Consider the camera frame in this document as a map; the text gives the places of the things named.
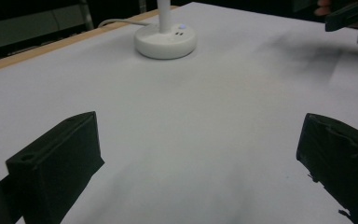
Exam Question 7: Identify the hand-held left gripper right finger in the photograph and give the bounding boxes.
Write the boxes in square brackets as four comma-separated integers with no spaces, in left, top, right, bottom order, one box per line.
[296,112,358,224]

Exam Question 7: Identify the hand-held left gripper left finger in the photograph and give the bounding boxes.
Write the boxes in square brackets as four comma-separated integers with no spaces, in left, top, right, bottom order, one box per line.
[5,110,105,224]

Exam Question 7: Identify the white table cover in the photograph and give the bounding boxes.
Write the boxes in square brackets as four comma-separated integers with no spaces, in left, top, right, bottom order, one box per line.
[0,1,358,224]

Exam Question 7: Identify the grey bench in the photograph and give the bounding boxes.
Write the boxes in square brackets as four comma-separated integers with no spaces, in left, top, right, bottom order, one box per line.
[0,8,90,52]

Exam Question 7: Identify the metal stand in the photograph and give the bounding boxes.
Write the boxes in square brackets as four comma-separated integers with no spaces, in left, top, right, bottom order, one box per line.
[78,0,95,32]

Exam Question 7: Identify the white round lamp base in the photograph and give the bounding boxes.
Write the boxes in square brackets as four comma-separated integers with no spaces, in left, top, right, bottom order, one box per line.
[132,0,198,61]

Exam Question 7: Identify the white lamp cable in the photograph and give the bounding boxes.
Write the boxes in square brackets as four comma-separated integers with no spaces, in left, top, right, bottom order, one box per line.
[97,18,153,29]

